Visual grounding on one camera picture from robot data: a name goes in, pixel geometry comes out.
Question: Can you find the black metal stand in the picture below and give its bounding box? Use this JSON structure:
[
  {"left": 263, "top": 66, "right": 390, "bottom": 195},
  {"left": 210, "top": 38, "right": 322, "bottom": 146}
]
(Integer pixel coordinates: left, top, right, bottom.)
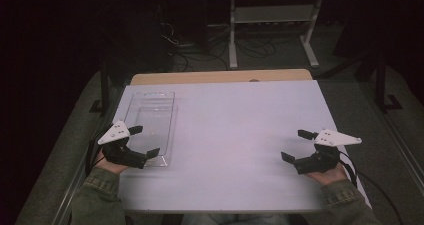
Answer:
[
  {"left": 373, "top": 49, "right": 403, "bottom": 114},
  {"left": 89, "top": 56, "right": 112, "bottom": 117}
]

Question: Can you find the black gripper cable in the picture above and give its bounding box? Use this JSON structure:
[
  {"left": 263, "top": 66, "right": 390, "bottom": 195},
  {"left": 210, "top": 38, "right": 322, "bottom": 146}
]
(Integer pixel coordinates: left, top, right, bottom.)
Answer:
[
  {"left": 339, "top": 150, "right": 405, "bottom": 225},
  {"left": 84, "top": 129, "right": 105, "bottom": 178}
]

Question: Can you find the person's left hand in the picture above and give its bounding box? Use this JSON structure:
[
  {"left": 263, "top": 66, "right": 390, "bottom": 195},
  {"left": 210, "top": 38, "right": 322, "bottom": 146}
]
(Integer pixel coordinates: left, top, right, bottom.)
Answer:
[{"left": 94, "top": 150, "right": 123, "bottom": 176}]

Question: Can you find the grey metal rail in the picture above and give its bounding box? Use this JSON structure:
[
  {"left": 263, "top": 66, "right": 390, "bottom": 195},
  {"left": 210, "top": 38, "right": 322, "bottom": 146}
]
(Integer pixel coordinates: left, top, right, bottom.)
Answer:
[
  {"left": 361, "top": 83, "right": 424, "bottom": 201},
  {"left": 52, "top": 116, "right": 118, "bottom": 225}
]

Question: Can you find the wooden table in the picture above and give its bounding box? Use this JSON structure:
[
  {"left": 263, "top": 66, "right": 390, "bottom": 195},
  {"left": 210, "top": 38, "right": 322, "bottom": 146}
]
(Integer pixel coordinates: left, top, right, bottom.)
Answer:
[{"left": 129, "top": 68, "right": 314, "bottom": 86}]

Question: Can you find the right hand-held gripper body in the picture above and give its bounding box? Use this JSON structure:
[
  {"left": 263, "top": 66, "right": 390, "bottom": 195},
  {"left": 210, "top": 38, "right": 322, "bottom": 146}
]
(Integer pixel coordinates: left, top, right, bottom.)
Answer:
[{"left": 294, "top": 127, "right": 363, "bottom": 176}]

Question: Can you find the tangle of floor cables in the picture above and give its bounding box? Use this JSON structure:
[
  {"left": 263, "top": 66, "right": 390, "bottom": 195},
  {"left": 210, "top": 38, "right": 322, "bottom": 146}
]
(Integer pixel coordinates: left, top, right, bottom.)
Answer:
[{"left": 159, "top": 20, "right": 278, "bottom": 73}]

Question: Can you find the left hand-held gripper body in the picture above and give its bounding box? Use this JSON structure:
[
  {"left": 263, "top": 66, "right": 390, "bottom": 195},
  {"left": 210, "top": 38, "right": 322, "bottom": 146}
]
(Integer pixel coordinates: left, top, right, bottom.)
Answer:
[{"left": 97, "top": 119, "right": 148, "bottom": 170}]

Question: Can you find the white metal desk frame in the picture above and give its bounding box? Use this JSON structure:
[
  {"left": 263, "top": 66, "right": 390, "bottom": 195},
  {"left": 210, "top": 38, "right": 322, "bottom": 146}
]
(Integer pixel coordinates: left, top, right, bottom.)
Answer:
[{"left": 227, "top": 0, "right": 325, "bottom": 70}]

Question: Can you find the clear plastic tray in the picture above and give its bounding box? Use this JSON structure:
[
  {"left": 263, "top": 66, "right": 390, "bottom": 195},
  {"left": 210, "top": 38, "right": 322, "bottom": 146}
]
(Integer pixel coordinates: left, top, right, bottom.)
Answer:
[{"left": 121, "top": 90, "right": 178, "bottom": 168}]

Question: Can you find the person's right hand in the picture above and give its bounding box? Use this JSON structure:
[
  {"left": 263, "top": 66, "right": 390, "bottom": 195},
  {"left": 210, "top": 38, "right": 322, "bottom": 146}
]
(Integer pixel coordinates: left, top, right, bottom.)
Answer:
[{"left": 306, "top": 162, "right": 349, "bottom": 186}]

